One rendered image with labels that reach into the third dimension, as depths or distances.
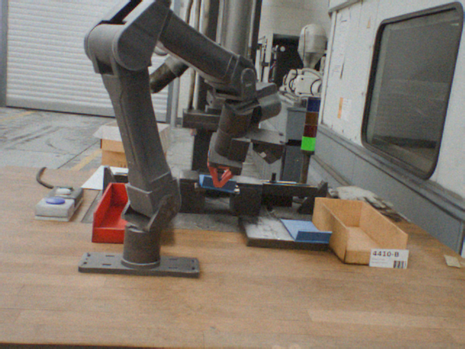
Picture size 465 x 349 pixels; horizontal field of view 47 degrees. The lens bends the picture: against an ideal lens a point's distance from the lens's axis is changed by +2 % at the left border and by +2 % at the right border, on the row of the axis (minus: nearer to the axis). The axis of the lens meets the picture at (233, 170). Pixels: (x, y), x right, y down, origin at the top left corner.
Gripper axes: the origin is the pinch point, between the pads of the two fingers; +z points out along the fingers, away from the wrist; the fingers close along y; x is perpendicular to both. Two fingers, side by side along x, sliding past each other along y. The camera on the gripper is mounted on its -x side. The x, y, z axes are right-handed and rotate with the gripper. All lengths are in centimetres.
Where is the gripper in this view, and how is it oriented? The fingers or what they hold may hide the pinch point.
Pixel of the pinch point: (218, 182)
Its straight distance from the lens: 112.4
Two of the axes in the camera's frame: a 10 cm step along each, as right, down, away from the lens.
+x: -9.8, -1.8, -1.1
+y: 0.3, -6.3, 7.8
